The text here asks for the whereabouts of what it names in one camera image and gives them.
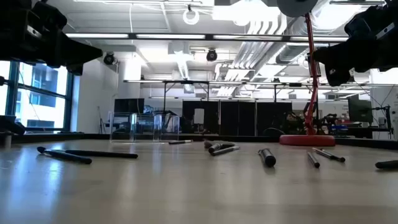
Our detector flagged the black aluminium table frame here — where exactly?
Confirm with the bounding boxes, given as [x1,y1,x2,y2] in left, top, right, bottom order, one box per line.
[0,132,398,151]

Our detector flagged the black partition panels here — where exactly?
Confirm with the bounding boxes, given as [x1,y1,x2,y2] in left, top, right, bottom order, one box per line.
[182,100,294,137]

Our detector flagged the black wedge-shaped fixture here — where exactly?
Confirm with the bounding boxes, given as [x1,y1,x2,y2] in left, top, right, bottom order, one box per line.
[0,114,26,136]

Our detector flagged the ceiling light bar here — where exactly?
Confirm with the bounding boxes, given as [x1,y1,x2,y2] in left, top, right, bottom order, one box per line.
[63,32,351,43]

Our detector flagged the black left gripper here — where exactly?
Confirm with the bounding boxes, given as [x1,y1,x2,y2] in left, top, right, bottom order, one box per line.
[0,0,103,77]

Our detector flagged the thick black-handled makeup brush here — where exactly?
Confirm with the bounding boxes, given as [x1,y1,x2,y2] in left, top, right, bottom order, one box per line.
[257,147,277,168]

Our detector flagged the black computer monitor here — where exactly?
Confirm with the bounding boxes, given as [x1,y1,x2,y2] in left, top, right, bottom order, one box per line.
[113,98,146,114]
[347,95,374,124]

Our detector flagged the window with dark frame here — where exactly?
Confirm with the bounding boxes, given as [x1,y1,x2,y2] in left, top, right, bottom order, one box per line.
[0,60,75,133]

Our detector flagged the long black-handled makeup brush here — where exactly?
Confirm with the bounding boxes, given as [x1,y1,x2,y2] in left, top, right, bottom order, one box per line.
[64,149,139,159]

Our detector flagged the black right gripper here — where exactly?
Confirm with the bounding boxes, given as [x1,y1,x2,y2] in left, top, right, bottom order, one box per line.
[312,0,398,87]

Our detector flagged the clear acrylic organizer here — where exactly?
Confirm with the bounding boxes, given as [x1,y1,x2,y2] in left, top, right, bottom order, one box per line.
[109,111,181,144]

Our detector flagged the large fluffy powder brush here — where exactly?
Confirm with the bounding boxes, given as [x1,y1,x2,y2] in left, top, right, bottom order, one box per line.
[203,139,236,149]

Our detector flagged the white cable coil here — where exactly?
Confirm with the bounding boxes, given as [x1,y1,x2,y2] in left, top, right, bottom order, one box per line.
[182,8,200,26]

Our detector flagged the red desk lamp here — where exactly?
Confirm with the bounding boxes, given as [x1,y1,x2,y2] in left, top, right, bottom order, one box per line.
[275,0,336,147]

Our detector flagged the silver ventilation duct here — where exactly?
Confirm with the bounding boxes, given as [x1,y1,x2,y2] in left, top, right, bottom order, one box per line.
[275,15,315,65]

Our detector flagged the white sheet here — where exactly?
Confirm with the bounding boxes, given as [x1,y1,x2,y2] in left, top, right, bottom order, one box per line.
[193,108,205,125]

